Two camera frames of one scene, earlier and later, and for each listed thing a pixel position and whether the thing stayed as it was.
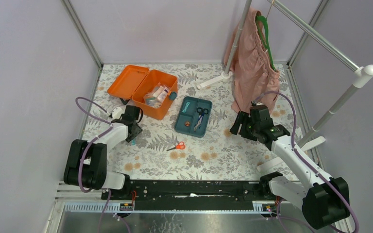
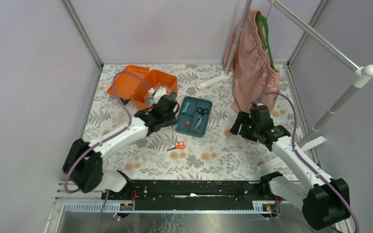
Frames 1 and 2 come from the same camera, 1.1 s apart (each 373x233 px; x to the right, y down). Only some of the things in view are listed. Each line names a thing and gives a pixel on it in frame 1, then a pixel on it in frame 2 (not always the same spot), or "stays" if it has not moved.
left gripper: [135, 131] -> [162, 105]
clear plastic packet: [150, 100] stays
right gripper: [240, 117] stays
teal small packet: [184, 110] stays
